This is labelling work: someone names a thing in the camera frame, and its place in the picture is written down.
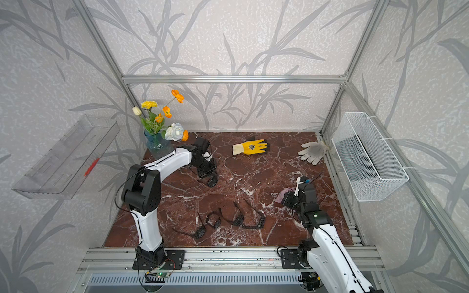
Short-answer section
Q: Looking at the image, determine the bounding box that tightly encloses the white knit glove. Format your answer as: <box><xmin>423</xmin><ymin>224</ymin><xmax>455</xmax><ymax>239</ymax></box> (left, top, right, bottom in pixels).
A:
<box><xmin>298</xmin><ymin>141</ymin><xmax>329</xmax><ymax>166</ymax></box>

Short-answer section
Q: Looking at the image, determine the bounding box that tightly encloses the black watch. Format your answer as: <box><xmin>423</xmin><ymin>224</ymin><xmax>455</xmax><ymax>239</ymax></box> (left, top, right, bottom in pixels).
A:
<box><xmin>172</xmin><ymin>213</ymin><xmax>206</xmax><ymax>239</ymax></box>
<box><xmin>241</xmin><ymin>199</ymin><xmax>267</xmax><ymax>230</ymax></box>
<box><xmin>218</xmin><ymin>201</ymin><xmax>245</xmax><ymax>227</ymax></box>
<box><xmin>199</xmin><ymin>172</ymin><xmax>218</xmax><ymax>188</ymax></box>

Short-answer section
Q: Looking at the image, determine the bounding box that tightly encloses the left circuit board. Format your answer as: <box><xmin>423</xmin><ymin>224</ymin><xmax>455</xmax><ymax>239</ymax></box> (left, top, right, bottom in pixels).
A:
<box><xmin>144</xmin><ymin>271</ymin><xmax>172</xmax><ymax>284</ymax></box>

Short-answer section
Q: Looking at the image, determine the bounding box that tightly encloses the clear plastic wall tray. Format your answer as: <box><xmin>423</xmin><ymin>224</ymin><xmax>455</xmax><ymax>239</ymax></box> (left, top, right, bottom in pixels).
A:
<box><xmin>12</xmin><ymin>115</ymin><xmax>120</xmax><ymax>200</ymax></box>

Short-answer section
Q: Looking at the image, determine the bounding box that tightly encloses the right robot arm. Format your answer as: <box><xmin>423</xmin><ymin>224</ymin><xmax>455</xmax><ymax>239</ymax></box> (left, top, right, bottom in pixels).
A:
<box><xmin>282</xmin><ymin>177</ymin><xmax>383</xmax><ymax>293</ymax></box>

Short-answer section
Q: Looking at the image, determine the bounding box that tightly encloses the black watch curled strap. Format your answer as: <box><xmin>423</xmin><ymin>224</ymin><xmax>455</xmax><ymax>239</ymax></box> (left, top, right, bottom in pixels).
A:
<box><xmin>206</xmin><ymin>212</ymin><xmax>223</xmax><ymax>230</ymax></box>

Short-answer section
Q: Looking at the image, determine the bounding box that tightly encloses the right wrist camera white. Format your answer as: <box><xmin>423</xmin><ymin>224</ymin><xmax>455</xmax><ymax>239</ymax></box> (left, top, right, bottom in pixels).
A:
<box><xmin>294</xmin><ymin>176</ymin><xmax>310</xmax><ymax>197</ymax></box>

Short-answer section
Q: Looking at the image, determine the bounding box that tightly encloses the artificial flower bouquet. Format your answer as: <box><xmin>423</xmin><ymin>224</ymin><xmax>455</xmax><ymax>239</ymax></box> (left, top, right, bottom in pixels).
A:
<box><xmin>132</xmin><ymin>90</ymin><xmax>189</xmax><ymax>142</ymax></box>

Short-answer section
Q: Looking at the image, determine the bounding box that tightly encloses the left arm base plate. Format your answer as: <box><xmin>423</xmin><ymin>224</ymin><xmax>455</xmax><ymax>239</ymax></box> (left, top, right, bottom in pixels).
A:
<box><xmin>132</xmin><ymin>247</ymin><xmax>186</xmax><ymax>271</ymax></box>

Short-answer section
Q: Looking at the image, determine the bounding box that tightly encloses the pink fluffy cloth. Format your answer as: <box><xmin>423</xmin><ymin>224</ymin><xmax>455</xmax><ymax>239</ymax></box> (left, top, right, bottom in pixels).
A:
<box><xmin>274</xmin><ymin>188</ymin><xmax>294</xmax><ymax>204</ymax></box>

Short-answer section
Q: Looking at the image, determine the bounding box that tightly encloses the aluminium front rail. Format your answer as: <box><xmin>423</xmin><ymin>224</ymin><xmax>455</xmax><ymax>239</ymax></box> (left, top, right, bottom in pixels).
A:
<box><xmin>78</xmin><ymin>246</ymin><xmax>385</xmax><ymax>273</ymax></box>

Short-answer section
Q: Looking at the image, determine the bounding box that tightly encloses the white wire mesh basket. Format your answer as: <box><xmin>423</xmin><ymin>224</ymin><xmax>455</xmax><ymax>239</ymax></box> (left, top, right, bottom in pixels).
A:
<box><xmin>332</xmin><ymin>112</ymin><xmax>409</xmax><ymax>202</ymax></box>

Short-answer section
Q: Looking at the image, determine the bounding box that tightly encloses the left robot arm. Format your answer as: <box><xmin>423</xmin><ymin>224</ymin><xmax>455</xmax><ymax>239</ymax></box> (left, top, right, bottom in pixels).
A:
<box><xmin>122</xmin><ymin>137</ymin><xmax>218</xmax><ymax>266</ymax></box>

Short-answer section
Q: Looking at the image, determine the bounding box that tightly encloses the right circuit board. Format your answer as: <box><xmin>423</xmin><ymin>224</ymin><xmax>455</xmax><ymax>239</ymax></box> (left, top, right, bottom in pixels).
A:
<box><xmin>298</xmin><ymin>272</ymin><xmax>324</xmax><ymax>292</ymax></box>

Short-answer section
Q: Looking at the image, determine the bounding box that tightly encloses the yellow black work glove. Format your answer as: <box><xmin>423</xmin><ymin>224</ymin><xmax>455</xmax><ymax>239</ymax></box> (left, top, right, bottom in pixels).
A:
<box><xmin>232</xmin><ymin>139</ymin><xmax>269</xmax><ymax>156</ymax></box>

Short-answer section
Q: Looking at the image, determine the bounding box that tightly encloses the circuit board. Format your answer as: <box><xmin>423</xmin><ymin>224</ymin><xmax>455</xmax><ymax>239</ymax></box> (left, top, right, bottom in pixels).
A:
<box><xmin>298</xmin><ymin>272</ymin><xmax>324</xmax><ymax>292</ymax></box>
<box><xmin>144</xmin><ymin>271</ymin><xmax>172</xmax><ymax>284</ymax></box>

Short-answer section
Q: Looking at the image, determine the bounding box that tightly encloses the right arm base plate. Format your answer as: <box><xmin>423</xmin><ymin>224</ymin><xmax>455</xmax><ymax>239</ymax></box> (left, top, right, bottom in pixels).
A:
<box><xmin>276</xmin><ymin>246</ymin><xmax>311</xmax><ymax>269</ymax></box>

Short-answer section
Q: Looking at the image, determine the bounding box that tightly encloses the blue glass vase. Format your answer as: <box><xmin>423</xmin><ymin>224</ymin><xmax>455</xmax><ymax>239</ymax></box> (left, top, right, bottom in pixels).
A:
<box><xmin>144</xmin><ymin>130</ymin><xmax>174</xmax><ymax>160</ymax></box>

